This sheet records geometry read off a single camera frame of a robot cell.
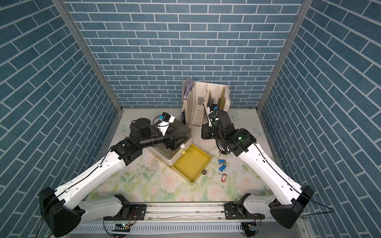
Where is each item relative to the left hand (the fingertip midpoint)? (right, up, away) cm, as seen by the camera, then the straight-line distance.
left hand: (186, 134), depth 67 cm
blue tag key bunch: (+22, -20, +24) cm, 38 cm away
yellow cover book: (+22, +18, +21) cm, 36 cm away
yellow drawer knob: (-3, -12, +17) cm, 21 cm away
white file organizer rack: (+5, +25, +44) cm, 51 cm away
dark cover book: (+13, +20, +30) cm, 38 cm away
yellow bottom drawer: (+1, -21, +21) cm, 29 cm away
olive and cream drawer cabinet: (-5, +2, +3) cm, 7 cm away
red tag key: (+21, -27, +19) cm, 39 cm away
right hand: (+9, +3, +3) cm, 10 cm away
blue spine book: (-4, +13, +26) cm, 29 cm away
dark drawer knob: (+9, -23, +17) cm, 30 cm away
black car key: (+20, -14, +29) cm, 38 cm away
